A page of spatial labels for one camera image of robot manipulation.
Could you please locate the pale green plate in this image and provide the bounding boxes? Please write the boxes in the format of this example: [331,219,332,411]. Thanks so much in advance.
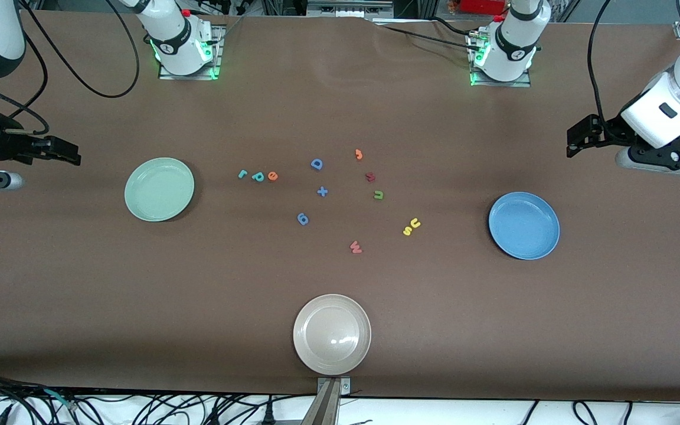
[125,157,195,223]

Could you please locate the blue plate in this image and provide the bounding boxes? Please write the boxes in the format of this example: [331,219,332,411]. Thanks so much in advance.
[488,191,560,260]

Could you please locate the red box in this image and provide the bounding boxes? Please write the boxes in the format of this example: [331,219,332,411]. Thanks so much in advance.
[461,0,506,15]

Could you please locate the beige plate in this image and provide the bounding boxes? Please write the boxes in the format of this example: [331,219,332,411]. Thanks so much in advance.
[293,294,372,376]

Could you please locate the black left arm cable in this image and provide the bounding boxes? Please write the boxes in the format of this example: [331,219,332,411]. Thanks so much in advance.
[587,0,613,139]

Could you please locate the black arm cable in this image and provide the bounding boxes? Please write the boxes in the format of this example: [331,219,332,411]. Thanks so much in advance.
[587,0,613,139]
[0,0,141,135]

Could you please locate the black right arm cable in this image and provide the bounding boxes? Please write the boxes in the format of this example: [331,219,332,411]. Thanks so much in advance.
[0,0,141,135]

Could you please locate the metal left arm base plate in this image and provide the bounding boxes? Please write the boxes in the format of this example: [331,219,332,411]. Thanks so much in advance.
[469,30,532,88]

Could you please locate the black cable on table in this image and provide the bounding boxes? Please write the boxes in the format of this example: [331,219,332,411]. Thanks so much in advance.
[431,17,478,37]
[375,22,478,49]

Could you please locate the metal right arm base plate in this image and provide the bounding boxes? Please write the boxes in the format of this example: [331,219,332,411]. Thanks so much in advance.
[159,24,223,80]

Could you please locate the teal floor cable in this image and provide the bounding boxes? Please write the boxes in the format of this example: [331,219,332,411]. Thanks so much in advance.
[42,387,78,411]

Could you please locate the aluminium frame rail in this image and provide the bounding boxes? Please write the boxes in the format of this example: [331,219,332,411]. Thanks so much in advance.
[308,0,394,18]

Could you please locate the tangled black floor cables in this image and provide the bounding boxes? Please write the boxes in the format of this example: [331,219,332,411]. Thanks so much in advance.
[0,371,317,425]

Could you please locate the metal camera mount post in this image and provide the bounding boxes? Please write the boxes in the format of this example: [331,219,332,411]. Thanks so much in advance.
[302,377,352,425]

